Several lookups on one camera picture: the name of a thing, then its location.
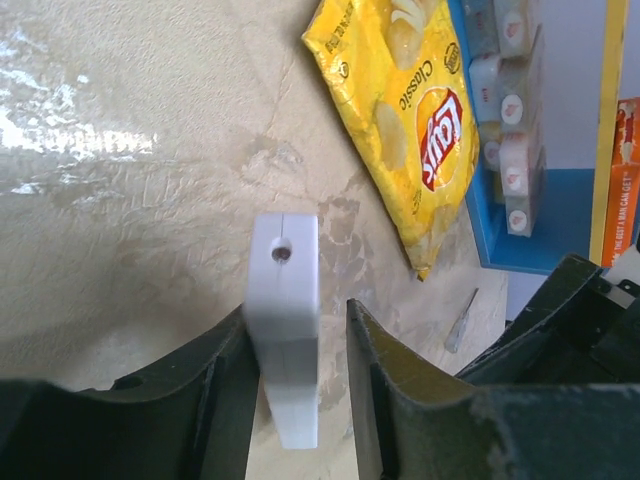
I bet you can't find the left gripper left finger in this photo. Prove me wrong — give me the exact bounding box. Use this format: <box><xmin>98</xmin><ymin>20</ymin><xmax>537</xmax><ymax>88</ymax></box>
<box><xmin>1</xmin><ymin>309</ymin><xmax>259</xmax><ymax>479</ymax></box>

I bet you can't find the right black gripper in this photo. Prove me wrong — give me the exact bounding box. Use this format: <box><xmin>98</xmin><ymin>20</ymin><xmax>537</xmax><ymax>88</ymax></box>
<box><xmin>457</xmin><ymin>253</ymin><xmax>639</xmax><ymax>385</ymax></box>

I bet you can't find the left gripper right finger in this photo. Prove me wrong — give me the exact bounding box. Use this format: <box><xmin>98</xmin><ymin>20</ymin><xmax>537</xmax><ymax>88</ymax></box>
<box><xmin>346</xmin><ymin>299</ymin><xmax>639</xmax><ymax>479</ymax></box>

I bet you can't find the clear handle screwdriver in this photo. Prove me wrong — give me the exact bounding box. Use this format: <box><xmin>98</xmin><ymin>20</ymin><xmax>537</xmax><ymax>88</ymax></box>
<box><xmin>444</xmin><ymin>288</ymin><xmax>479</xmax><ymax>354</ymax></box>

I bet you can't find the white long remote control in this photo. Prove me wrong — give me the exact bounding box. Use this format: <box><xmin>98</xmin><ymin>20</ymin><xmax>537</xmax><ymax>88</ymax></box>
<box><xmin>242</xmin><ymin>213</ymin><xmax>321</xmax><ymax>450</ymax></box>

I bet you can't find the orange product box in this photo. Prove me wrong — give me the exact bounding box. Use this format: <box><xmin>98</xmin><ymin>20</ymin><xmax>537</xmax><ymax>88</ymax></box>
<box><xmin>601</xmin><ymin>97</ymin><xmax>639</xmax><ymax>268</ymax></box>

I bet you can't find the blue yellow pink shelf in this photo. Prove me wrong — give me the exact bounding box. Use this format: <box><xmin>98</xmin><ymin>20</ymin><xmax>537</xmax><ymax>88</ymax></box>
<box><xmin>466</xmin><ymin>1</ymin><xmax>639</xmax><ymax>275</ymax></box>

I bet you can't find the pack of tissue packets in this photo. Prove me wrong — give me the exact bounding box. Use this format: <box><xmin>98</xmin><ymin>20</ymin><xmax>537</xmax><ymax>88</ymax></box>
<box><xmin>461</xmin><ymin>0</ymin><xmax>546</xmax><ymax>237</ymax></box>

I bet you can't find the yellow Lays chip bag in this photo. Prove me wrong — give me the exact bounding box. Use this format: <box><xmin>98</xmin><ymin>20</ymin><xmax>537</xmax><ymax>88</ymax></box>
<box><xmin>302</xmin><ymin>0</ymin><xmax>479</xmax><ymax>279</ymax></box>

